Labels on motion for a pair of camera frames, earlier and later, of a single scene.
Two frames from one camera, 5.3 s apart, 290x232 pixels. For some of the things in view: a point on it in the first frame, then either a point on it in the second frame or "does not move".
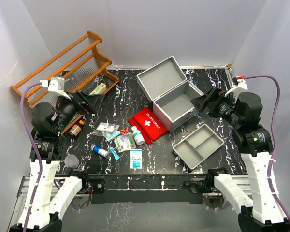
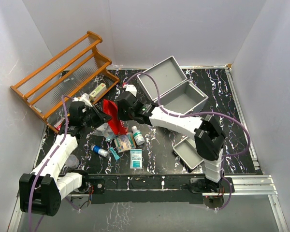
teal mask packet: [112, 136] does not move
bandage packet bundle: [125, 142] does not move
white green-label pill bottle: [138, 138] does not move
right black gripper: [216, 95] -> [121, 116]
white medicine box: [101, 89] does not move
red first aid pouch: [150, 125] -> [110, 108]
